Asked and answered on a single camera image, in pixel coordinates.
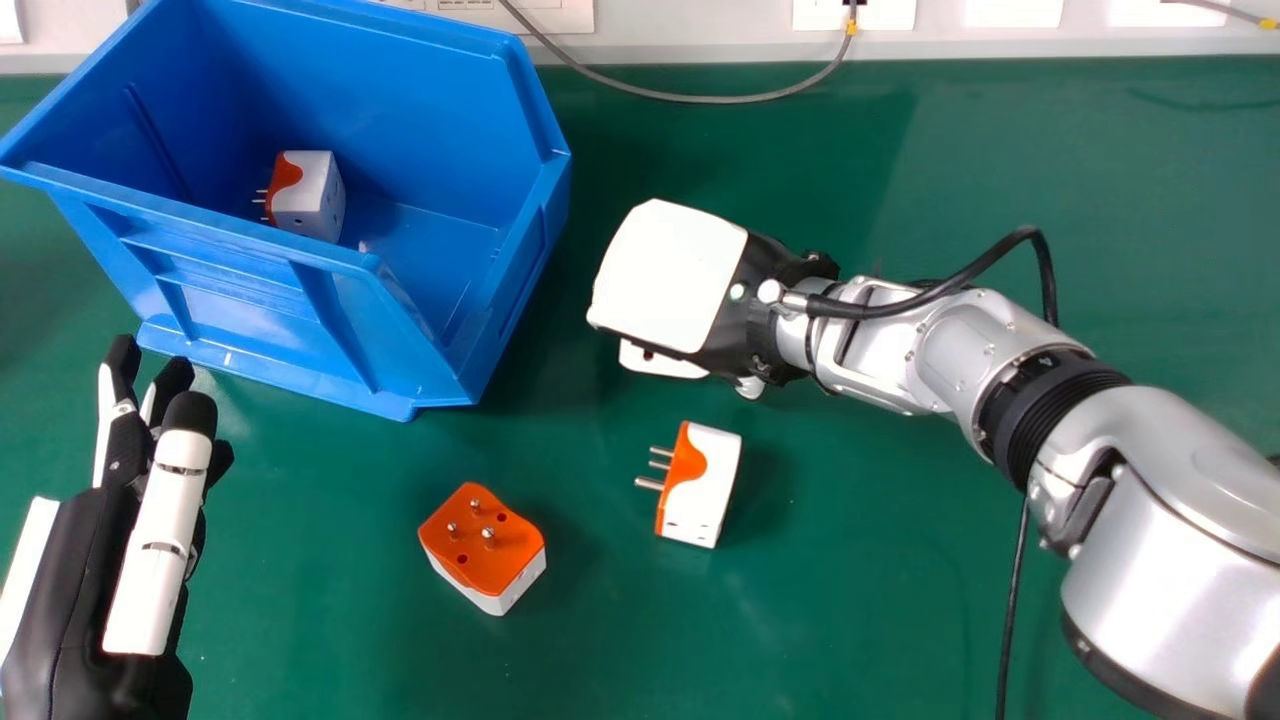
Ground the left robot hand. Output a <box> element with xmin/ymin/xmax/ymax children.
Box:
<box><xmin>0</xmin><ymin>334</ymin><xmax>235</xmax><ymax>720</ymax></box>

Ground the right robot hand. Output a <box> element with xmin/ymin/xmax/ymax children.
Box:
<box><xmin>586</xmin><ymin>198</ymin><xmax>841</xmax><ymax>401</ymax></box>

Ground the white-and-orange plug adapter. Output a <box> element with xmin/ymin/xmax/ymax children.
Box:
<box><xmin>417</xmin><ymin>482</ymin><xmax>548</xmax><ymax>617</ymax></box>
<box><xmin>253</xmin><ymin>150</ymin><xmax>347</xmax><ymax>244</ymax></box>
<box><xmin>634</xmin><ymin>420</ymin><xmax>743</xmax><ymax>550</ymax></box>

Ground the white socket strip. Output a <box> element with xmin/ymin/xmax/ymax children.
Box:
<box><xmin>792</xmin><ymin>0</ymin><xmax>918</xmax><ymax>32</ymax></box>

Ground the blue plastic bin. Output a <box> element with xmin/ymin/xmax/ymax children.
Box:
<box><xmin>0</xmin><ymin>0</ymin><xmax>573</xmax><ymax>423</ymax></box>

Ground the grey power cable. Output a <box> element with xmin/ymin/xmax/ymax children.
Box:
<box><xmin>498</xmin><ymin>0</ymin><xmax>859</xmax><ymax>106</ymax></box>

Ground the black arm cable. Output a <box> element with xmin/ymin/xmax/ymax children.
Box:
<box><xmin>800</xmin><ymin>226</ymin><xmax>1059</xmax><ymax>720</ymax></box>

